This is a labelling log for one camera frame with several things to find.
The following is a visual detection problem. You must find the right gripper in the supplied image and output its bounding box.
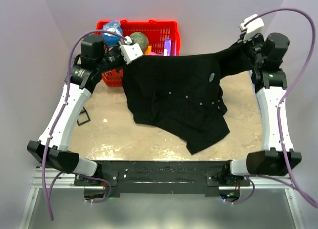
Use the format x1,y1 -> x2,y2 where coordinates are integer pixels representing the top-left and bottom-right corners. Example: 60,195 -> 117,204
238,31 -> 266,68

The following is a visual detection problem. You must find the black button shirt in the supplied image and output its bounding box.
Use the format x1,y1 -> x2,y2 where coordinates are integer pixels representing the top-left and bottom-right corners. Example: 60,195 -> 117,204
122,44 -> 252,154

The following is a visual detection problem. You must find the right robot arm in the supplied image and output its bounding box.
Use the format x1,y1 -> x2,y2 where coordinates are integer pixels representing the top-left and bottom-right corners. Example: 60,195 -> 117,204
211,33 -> 302,186

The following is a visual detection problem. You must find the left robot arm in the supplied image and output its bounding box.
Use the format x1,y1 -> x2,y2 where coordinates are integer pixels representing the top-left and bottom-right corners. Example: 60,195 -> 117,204
27,33 -> 133,185

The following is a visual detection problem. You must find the blue white wrapped roll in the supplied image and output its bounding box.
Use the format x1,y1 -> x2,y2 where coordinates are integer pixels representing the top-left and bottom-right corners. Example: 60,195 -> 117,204
102,20 -> 123,47

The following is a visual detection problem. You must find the grey green ball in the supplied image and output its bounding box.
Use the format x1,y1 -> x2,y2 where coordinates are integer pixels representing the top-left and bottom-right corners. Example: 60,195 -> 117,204
129,32 -> 149,53

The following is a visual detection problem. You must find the orange toy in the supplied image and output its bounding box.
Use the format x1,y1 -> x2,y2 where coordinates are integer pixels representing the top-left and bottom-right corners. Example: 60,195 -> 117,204
144,45 -> 152,55

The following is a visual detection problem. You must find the pink toy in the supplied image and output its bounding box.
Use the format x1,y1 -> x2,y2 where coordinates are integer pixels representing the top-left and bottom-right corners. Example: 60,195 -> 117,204
148,52 -> 164,56

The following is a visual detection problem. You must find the red plastic basket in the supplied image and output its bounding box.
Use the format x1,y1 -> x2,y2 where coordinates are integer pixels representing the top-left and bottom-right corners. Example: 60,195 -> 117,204
96,19 -> 181,87

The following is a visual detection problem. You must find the purple package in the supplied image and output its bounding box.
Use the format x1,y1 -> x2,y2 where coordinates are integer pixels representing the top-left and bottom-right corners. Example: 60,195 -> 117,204
163,38 -> 177,56

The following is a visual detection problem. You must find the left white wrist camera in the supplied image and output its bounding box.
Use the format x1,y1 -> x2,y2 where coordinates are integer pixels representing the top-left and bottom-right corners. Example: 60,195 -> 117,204
119,36 -> 143,64

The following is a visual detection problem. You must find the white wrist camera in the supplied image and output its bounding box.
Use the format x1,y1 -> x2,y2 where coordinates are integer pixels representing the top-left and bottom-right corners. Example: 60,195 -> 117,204
119,36 -> 143,64
239,14 -> 264,43

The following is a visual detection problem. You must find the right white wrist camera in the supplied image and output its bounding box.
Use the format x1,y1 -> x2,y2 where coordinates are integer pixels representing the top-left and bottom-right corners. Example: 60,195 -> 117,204
239,14 -> 264,43

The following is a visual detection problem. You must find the black square frame stand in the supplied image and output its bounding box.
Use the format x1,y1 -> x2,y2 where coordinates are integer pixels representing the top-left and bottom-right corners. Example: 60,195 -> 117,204
77,107 -> 91,126

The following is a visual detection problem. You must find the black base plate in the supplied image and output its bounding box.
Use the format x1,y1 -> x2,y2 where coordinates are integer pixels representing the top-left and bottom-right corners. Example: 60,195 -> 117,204
73,160 -> 251,198

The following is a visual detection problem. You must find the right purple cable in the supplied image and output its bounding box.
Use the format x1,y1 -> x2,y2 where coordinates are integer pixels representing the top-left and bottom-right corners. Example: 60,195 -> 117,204
255,8 -> 318,209

